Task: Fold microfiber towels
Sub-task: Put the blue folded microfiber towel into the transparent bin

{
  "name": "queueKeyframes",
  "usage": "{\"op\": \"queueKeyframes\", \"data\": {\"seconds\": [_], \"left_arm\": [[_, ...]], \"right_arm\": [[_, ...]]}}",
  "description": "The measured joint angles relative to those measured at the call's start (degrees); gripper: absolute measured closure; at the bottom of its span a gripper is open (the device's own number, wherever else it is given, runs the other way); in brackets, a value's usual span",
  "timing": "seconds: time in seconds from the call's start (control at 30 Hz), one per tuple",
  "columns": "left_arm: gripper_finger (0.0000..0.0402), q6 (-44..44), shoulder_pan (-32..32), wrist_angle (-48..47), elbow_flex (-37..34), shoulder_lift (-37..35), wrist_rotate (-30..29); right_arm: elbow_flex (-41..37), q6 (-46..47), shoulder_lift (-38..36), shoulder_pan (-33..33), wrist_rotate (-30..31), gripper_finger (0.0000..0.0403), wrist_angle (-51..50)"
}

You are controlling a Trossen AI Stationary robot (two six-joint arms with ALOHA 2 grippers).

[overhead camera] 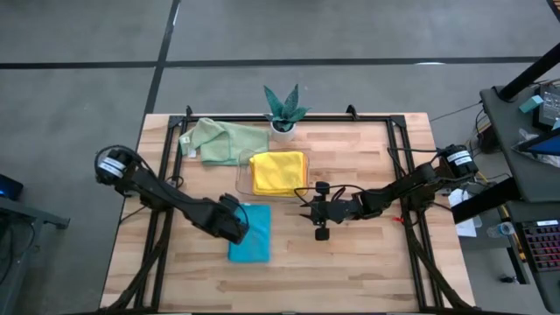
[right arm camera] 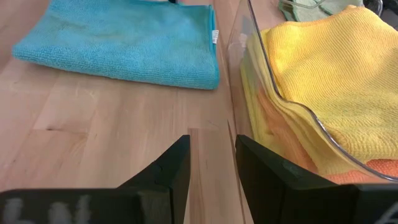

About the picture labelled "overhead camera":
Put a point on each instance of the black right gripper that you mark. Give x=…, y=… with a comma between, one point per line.
x=322, y=234

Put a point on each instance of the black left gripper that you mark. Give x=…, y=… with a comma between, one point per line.
x=229, y=199

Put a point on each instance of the teal microfiber towel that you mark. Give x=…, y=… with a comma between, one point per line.
x=258, y=236

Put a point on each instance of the yellow microfiber towel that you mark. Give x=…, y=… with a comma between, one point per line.
x=277, y=172

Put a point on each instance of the light green microfiber towel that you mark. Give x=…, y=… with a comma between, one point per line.
x=227, y=140

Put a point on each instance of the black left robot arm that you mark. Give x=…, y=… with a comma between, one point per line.
x=162, y=192

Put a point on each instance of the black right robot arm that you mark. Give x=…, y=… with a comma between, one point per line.
x=411, y=184

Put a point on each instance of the clear plastic bin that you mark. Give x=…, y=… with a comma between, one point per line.
x=241, y=175

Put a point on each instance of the white plant pot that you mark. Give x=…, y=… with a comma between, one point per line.
x=282, y=135

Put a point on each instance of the red tag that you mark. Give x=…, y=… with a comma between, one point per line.
x=397, y=219

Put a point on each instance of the green potted plant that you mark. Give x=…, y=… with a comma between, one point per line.
x=284, y=111

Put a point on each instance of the white paper sheets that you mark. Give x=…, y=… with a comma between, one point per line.
x=457, y=197

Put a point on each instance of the black table beam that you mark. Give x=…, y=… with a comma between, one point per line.
x=485, y=201

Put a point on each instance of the clear water bottle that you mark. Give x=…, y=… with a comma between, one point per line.
x=501, y=229

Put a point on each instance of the grey metal table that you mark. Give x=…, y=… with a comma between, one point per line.
x=26, y=214

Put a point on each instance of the grey side table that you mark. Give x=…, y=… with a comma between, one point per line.
x=516, y=166

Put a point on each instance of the black device with blue light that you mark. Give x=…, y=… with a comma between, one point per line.
x=11, y=188

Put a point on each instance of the grey desk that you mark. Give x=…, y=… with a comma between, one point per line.
x=538, y=210

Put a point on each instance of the backlit black keyboard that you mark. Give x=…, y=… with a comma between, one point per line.
x=542, y=245

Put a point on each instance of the small teal box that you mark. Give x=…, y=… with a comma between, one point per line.
x=530, y=104

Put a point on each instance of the black flat device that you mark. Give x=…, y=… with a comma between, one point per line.
x=549, y=109

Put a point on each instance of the black stand pole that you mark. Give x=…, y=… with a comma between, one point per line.
x=531, y=72

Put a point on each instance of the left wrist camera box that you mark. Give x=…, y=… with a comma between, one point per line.
x=224, y=217

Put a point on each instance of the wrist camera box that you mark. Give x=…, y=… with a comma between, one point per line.
x=337, y=210
x=224, y=217

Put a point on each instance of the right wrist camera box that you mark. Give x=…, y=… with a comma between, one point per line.
x=337, y=210

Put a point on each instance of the black table frame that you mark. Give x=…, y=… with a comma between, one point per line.
x=350, y=118

